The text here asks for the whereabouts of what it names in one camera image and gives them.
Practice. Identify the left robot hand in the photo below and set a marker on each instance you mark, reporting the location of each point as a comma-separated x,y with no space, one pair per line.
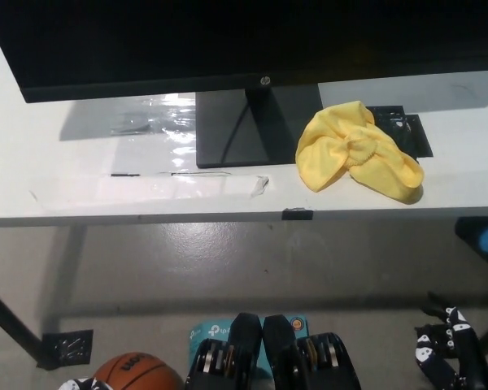
83,385

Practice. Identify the teal tp-link box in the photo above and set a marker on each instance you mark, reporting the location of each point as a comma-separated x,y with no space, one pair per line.
211,330

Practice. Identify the clear plastic film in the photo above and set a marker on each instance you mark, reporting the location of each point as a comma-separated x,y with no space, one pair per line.
175,122

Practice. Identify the orange basketball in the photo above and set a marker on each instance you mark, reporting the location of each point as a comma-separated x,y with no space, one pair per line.
142,373

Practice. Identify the black tape square patch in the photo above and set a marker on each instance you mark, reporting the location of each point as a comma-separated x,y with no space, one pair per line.
410,134

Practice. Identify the black HP monitor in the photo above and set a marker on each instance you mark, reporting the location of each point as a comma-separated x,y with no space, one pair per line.
187,40

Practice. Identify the yellow microfiber cloth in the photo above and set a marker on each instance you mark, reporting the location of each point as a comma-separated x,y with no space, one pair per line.
329,158

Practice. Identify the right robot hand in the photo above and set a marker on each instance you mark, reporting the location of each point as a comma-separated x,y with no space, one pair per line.
443,365

